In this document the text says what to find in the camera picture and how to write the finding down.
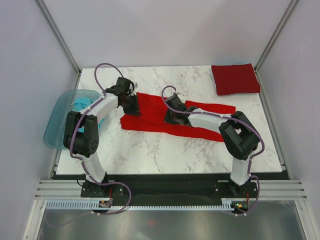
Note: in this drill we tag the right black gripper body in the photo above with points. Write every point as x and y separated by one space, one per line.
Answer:
170 117

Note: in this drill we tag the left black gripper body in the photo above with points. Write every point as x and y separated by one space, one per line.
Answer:
130 106

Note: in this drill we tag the bright red t shirt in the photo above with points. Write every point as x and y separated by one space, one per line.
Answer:
154 117

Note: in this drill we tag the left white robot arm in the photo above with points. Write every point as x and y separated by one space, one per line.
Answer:
81 134

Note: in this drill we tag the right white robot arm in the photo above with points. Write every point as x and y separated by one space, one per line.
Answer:
236 131

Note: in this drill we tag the teal t shirt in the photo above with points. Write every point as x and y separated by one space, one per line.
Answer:
81 103

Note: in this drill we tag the translucent blue plastic bin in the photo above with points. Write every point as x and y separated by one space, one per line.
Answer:
54 133

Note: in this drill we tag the folded dark red t shirt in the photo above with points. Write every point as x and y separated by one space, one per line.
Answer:
235 79

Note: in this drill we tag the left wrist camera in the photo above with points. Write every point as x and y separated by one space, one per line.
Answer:
134 86

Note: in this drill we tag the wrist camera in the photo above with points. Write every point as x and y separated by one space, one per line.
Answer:
177 93
134 86

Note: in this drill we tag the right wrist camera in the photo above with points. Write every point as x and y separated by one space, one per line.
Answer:
177 93

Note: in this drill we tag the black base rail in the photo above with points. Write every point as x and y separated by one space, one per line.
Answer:
172 189

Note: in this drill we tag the left aluminium frame post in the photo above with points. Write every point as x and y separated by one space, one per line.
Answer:
58 35

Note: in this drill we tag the aluminium frame post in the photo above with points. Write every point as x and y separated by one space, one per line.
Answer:
58 35
276 33

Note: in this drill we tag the white slotted cable duct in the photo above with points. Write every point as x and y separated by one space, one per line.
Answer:
96 205

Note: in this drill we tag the right aluminium frame post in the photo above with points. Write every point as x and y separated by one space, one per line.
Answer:
276 33

